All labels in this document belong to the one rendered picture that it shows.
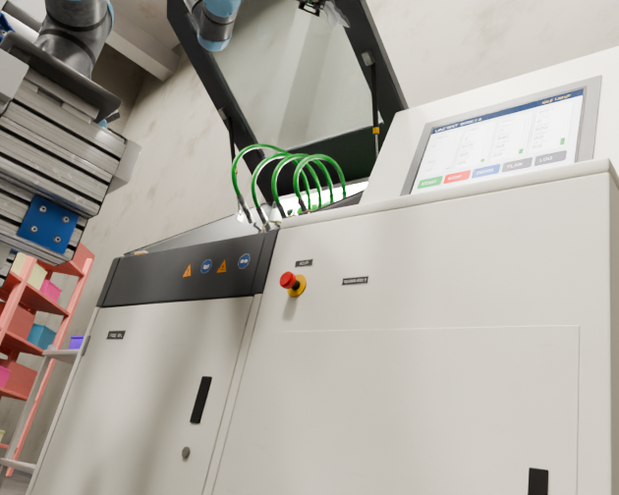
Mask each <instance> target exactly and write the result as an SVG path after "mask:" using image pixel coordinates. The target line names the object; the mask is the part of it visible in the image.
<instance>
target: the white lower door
mask: <svg viewBox="0 0 619 495"><path fill-rule="evenodd" d="M252 304H253V297H242V298H230V299H218V300H205V301H192V302H169V303H156V304H143V305H130V306H118V307H105V308H101V309H100V310H99V312H98V314H97V316H96V319H95V322H94V325H93V327H92V330H91V333H90V335H89V336H87V338H86V340H85V343H84V347H83V350H82V353H81V356H82V359H81V361H80V364H79V367H78V370H77V372H76V375H75V378H74V380H73V383H72V386H71V389H70V391H69V394H68V397H67V399H66V402H65V405H64V408H63V409H62V412H61V415H60V417H59V420H58V423H57V426H56V428H55V431H54V434H53V436H52V439H51V442H50V444H49V447H48V450H47V453H46V455H45V458H44V461H43V463H42V466H41V469H40V472H39V474H38V477H37V480H36V482H35V485H34V487H33V490H32V492H31V495H203V491H204V487H205V483H206V480H207V476H208V472H209V469H210V465H211V461H212V457H213V453H214V449H215V445H216V441H217V438H218V434H219V430H220V426H221V422H222V418H223V414H224V411H225V407H226V404H227V400H228V396H229V392H230V388H231V384H232V380H233V376H234V373H235V369H236V365H237V361H238V357H239V353H240V349H241V346H242V343H243V339H244V335H245V331H246V327H247V323H248V319H249V315H250V312H251V308H252Z"/></svg>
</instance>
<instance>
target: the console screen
mask: <svg viewBox="0 0 619 495"><path fill-rule="evenodd" d="M601 81H602V75H599V76H596V77H592V78H588V79H585V80H581V81H577V82H571V83H568V84H564V85H560V86H557V87H554V88H551V89H547V90H543V91H540V92H536V93H532V94H529V95H525V96H522V97H518V98H514V99H511V100H507V101H503V102H500V103H496V104H493V105H489V106H485V107H482V108H479V109H476V110H472V111H468V112H465V113H461V114H457V115H454V116H450V117H447V118H443V119H439V120H436V121H432V122H429V123H425V125H424V128H423V130H422V135H421V138H420V141H419V143H418V146H417V149H416V152H415V155H414V157H413V160H412V163H411V166H410V169H409V171H408V174H407V177H406V180H405V183H404V185H403V187H402V190H401V193H400V196H403V195H408V194H413V193H423V192H428V191H433V190H438V189H444V188H449V187H454V186H459V185H463V184H469V183H474V182H479V181H484V180H489V179H495V178H500V177H505V176H510V175H516V174H521V173H526V172H531V171H535V170H541V169H546V168H551V167H556V166H562V165H567V164H572V163H577V162H582V161H588V160H593V154H594V145H595V136H596V126H597V117H598V108H599V99H600V90H601Z"/></svg>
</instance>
